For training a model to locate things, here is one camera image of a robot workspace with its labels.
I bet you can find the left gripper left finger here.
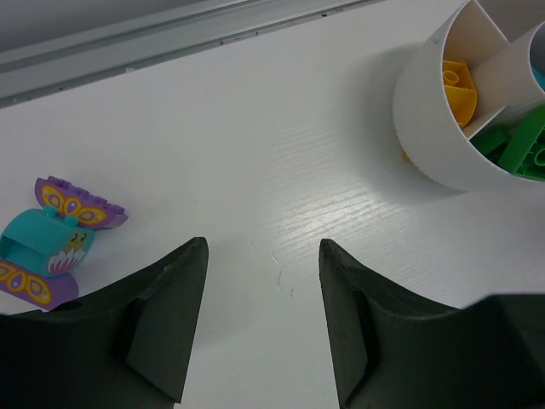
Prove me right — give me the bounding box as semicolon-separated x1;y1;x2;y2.
1;237;209;408

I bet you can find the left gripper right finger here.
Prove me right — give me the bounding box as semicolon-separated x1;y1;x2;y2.
319;239;544;408

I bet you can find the green lego brick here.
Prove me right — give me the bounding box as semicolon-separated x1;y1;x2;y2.
471;106;544;181

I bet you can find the yellow lego brick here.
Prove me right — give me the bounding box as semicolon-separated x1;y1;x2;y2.
442;60;478;128

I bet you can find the teal lego brick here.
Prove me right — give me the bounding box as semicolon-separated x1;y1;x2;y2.
531;66;545;90

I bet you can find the teal purple butterfly lego cluster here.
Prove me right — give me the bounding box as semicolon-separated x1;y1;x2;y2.
1;176;128;311

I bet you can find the white divided round container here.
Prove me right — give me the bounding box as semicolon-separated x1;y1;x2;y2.
393;1;544;192

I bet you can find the aluminium frame rail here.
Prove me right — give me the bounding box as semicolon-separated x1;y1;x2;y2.
1;1;364;107

